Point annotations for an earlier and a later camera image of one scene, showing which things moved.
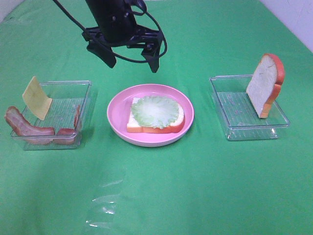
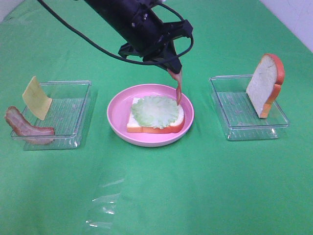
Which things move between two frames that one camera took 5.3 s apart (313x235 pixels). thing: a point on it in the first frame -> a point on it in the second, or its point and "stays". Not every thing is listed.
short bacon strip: [67, 136] -> [178, 77]
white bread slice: [134, 126] stays
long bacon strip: [26, 131] stays
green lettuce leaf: [155, 112] stays
